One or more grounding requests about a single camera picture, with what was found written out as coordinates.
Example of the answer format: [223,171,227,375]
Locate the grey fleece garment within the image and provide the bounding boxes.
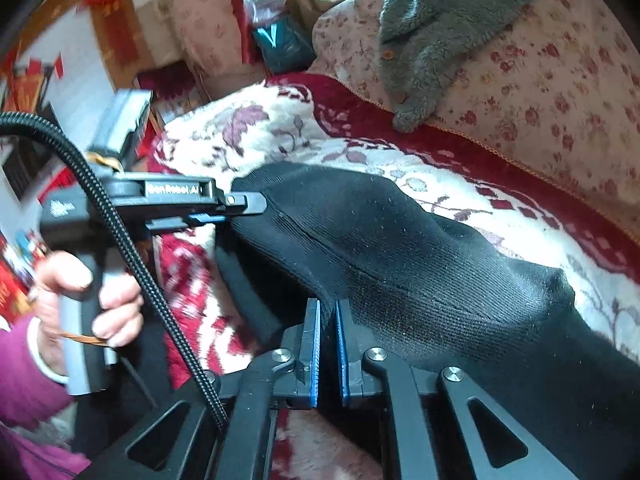
[377,0,566,134]

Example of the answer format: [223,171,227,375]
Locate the person's purple garment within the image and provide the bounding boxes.
[0,419,95,480]

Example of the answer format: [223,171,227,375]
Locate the floral beige pillow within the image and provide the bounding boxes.
[311,0,640,243]

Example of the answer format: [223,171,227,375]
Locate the black braided cable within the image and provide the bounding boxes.
[0,111,227,432]

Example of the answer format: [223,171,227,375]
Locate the black pants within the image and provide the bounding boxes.
[212,162,640,480]

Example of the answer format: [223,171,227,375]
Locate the person's left forearm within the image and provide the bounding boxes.
[0,316,71,430]

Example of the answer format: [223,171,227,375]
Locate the white and red floral blanket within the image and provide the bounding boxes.
[135,72,640,480]

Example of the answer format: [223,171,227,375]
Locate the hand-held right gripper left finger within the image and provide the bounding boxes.
[92,297,322,480]

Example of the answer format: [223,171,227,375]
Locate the teal bag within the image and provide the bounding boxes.
[251,14,317,74]

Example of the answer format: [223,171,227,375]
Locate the beige floral cushion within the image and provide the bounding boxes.
[159,0,247,67]

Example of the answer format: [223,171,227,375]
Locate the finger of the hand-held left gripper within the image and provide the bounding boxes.
[186,211,237,227]
[217,191,269,216]

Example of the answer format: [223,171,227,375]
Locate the red wall decoration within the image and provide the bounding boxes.
[75,0,147,72]

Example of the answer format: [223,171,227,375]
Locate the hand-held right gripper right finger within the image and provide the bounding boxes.
[334,299,581,480]

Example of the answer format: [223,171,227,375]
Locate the clear plastic bag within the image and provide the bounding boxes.
[242,0,290,27]

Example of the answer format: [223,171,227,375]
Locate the person's left hand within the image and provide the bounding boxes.
[26,251,146,377]

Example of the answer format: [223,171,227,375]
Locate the red printed poster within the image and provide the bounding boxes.
[0,229,52,322]

